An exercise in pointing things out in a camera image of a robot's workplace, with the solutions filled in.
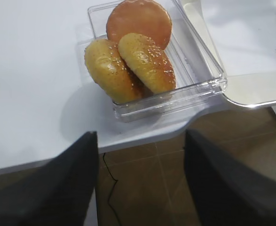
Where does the smooth brown bun bottom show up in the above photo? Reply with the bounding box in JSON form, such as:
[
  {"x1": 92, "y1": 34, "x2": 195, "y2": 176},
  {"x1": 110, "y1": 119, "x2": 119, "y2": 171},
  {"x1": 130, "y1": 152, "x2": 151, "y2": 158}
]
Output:
[{"x1": 106, "y1": 0, "x2": 172, "y2": 49}]

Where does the sesame bun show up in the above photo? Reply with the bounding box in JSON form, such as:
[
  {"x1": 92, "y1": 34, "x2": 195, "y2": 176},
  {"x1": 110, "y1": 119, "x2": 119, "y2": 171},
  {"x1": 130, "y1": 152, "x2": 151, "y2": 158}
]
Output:
[
  {"x1": 84, "y1": 39, "x2": 144, "y2": 104},
  {"x1": 118, "y1": 33, "x2": 176, "y2": 94}
]

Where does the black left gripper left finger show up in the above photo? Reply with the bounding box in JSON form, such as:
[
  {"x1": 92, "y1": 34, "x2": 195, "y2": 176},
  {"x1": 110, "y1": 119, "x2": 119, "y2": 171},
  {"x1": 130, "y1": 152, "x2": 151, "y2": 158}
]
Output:
[{"x1": 0, "y1": 132, "x2": 98, "y2": 226}]

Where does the white metal tray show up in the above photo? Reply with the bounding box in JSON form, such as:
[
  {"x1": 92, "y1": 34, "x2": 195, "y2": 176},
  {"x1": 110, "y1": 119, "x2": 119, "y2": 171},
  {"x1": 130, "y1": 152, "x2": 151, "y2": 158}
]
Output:
[{"x1": 181, "y1": 0, "x2": 276, "y2": 108}]

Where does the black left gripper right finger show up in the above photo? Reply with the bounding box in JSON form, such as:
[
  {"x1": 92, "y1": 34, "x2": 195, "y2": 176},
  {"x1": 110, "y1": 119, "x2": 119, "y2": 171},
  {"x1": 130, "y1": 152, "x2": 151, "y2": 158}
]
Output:
[{"x1": 184, "y1": 129, "x2": 276, "y2": 226}]

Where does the left sesame bun top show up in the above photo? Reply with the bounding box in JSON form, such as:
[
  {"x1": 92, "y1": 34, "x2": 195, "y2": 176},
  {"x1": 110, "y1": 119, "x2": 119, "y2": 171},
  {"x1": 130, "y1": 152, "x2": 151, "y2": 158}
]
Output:
[{"x1": 84, "y1": 39, "x2": 144, "y2": 104}]

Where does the thin black cable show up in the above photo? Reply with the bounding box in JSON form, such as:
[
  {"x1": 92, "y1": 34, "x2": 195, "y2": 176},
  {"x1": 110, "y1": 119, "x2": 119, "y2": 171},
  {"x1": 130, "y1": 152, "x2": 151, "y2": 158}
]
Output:
[{"x1": 102, "y1": 152, "x2": 118, "y2": 226}]

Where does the clear plastic bun container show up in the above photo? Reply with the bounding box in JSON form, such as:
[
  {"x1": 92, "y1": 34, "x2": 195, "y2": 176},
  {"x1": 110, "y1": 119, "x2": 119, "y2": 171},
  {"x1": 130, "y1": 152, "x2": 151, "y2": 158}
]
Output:
[{"x1": 82, "y1": 0, "x2": 227, "y2": 122}]

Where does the right sesame bun top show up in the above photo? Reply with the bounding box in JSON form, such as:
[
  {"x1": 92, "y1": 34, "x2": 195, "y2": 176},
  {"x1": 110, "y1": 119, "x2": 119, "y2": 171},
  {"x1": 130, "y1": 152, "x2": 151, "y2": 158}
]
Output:
[{"x1": 118, "y1": 33, "x2": 176, "y2": 94}]

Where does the white parchment paper sheet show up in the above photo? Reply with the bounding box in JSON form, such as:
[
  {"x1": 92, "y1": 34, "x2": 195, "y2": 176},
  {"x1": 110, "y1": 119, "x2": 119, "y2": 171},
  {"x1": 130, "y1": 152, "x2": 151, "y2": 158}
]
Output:
[{"x1": 201, "y1": 0, "x2": 276, "y2": 76}]

